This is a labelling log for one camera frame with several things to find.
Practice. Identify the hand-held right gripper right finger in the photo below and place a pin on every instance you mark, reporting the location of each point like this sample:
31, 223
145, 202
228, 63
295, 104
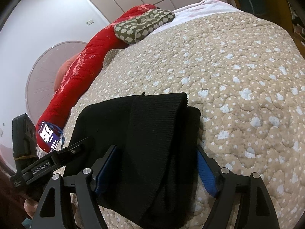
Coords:
205, 171

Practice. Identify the person's left hand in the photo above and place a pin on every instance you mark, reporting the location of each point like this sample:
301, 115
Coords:
30, 207

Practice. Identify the beige spotted quilted bedspread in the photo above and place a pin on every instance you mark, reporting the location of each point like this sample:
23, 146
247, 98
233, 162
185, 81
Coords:
238, 88

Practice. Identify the olive spotted pillow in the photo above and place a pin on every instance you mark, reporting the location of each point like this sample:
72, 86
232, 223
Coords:
143, 23

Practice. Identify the white bed sheet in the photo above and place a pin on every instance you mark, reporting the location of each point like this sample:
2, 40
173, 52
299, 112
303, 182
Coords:
202, 9

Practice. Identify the round white headboard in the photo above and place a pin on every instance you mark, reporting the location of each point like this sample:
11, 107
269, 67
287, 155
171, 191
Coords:
43, 76

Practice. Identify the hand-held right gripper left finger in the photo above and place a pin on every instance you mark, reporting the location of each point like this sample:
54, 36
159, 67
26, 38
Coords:
107, 169

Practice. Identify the white wall switch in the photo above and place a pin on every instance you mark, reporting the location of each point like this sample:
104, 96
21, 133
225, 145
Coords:
89, 21

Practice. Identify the red floral quilt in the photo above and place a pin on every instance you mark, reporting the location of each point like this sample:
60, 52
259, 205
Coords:
90, 57

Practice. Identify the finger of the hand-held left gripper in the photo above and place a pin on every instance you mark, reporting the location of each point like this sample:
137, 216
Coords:
71, 151

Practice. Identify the pink pillow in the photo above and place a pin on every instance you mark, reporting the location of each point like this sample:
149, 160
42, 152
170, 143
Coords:
63, 71

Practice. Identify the black pants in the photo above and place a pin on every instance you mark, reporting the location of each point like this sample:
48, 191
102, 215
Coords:
147, 159

